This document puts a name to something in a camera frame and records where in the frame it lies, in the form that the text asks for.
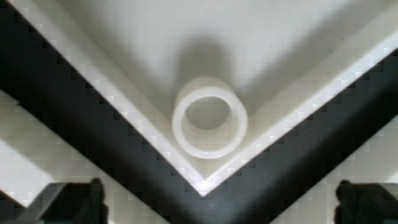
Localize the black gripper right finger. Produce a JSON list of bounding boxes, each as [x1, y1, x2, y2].
[[335, 180, 398, 224]]

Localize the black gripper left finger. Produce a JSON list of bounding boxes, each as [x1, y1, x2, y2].
[[17, 178, 109, 224]]

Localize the white square table top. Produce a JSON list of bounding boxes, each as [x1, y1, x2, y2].
[[6, 0, 398, 194]]

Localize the white U-shaped obstacle fence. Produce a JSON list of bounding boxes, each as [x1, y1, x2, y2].
[[0, 90, 169, 224]]

